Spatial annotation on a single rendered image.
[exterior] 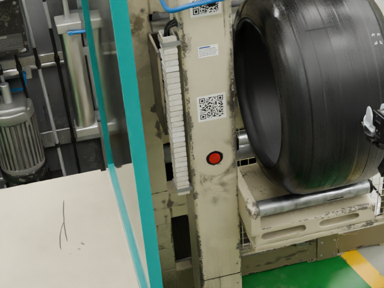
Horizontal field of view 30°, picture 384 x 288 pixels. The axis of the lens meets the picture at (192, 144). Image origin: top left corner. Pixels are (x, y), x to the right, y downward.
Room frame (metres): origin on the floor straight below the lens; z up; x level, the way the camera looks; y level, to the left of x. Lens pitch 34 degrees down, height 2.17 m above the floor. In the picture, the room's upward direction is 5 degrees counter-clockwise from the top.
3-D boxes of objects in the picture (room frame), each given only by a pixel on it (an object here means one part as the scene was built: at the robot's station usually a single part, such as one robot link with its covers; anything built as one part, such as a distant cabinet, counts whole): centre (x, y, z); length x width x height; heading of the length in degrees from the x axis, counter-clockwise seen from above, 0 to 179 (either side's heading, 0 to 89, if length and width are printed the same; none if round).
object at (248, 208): (1.66, -0.12, 0.90); 0.40 x 0.03 x 0.10; 12
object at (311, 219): (1.56, -0.32, 0.83); 0.36 x 0.09 x 0.06; 102
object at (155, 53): (2.02, 0.00, 1.05); 0.20 x 0.15 x 0.30; 102
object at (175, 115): (1.58, 0.03, 1.19); 0.05 x 0.04 x 0.48; 12
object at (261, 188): (1.69, -0.29, 0.80); 0.37 x 0.36 x 0.02; 12
